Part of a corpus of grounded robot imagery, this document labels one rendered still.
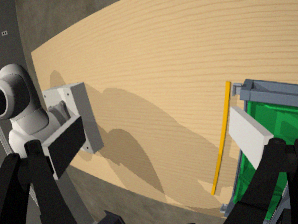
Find yellow bar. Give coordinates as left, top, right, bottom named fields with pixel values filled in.
left=211, top=81, right=231, bottom=195

